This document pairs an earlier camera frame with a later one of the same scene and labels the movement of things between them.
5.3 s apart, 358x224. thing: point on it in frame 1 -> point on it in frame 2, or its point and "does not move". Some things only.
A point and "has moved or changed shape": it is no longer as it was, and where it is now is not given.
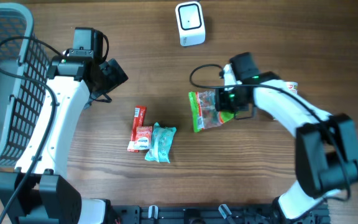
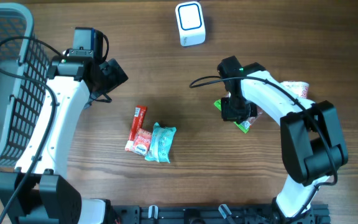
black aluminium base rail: [209, 214] does not move
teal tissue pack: [162, 140] does not move
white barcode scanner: [190, 23] does not move
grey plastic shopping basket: [14, 67] does not move
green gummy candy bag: [204, 112] -> [245, 125]
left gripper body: [111, 78] does not move
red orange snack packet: [143, 139] has moved or changed shape
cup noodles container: [292, 86] has moved or changed shape
